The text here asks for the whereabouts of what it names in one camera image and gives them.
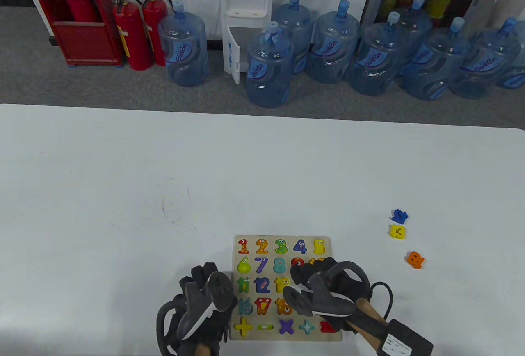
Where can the person's right hand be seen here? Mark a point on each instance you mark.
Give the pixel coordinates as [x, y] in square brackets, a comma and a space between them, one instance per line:
[311, 274]

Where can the red fire extinguisher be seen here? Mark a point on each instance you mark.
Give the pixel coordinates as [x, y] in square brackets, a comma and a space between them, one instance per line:
[133, 40]
[154, 19]

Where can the red equals math block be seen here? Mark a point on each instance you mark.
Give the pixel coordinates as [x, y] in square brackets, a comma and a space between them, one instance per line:
[325, 327]

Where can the orange number math block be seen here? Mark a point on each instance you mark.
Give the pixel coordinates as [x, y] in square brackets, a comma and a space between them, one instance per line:
[415, 260]

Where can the red fire extinguisher cabinet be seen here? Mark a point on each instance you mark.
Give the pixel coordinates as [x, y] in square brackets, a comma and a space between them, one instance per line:
[82, 42]

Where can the wooden math block puzzle board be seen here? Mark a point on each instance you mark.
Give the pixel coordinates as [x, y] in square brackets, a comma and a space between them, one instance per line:
[268, 276]

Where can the red extinguisher inside cabinet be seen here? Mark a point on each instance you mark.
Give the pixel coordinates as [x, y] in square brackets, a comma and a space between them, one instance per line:
[82, 7]

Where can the yellow plus math block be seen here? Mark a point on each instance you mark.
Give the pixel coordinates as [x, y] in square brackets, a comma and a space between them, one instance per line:
[243, 327]

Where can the dark grey tracking controller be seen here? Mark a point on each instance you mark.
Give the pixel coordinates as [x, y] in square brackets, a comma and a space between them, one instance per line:
[297, 300]
[219, 290]

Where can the purple cross math block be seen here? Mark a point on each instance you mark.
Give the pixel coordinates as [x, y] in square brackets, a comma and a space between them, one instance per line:
[287, 326]

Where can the person's right forearm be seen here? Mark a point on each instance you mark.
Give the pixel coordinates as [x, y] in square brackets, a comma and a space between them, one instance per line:
[369, 323]

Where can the person's left hand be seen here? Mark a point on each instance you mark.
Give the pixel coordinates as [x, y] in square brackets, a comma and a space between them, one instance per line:
[197, 276]

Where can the row of blue water jugs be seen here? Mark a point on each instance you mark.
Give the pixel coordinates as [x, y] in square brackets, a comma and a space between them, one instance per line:
[268, 69]

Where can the person's left forearm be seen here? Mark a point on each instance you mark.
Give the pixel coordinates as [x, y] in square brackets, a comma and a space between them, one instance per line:
[204, 350]

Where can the cluster of math blocks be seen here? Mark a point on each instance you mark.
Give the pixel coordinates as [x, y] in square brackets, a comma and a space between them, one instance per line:
[398, 231]

